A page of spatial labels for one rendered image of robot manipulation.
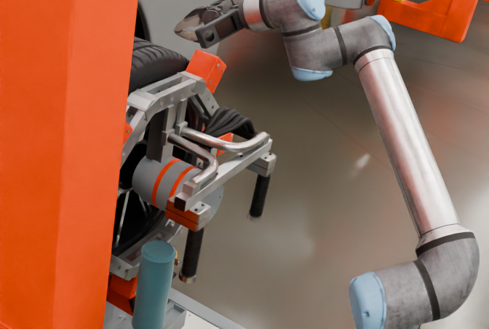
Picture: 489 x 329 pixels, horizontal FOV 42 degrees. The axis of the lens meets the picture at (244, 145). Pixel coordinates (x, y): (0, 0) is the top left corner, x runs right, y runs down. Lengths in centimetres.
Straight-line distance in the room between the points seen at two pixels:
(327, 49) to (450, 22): 368
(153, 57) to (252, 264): 147
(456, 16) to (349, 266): 257
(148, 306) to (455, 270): 82
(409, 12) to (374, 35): 370
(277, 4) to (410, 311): 69
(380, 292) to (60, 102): 65
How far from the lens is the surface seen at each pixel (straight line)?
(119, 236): 188
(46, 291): 128
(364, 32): 145
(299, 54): 143
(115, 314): 219
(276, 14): 143
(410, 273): 124
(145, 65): 158
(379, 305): 122
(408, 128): 134
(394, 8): 517
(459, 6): 505
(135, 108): 150
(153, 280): 165
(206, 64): 171
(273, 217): 320
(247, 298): 269
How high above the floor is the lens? 174
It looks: 27 degrees down
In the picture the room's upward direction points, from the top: 12 degrees clockwise
